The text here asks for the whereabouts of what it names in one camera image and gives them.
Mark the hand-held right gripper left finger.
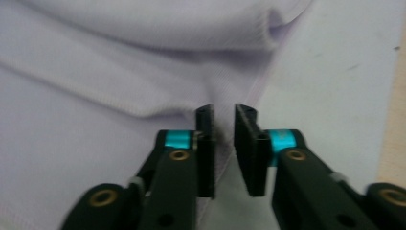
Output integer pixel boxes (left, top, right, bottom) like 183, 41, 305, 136
164, 103, 215, 199

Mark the lilac butterfly print towel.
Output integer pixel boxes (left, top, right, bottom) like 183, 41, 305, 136
0, 0, 315, 230

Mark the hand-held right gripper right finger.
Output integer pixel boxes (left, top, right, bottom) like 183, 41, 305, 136
234, 103, 299, 197

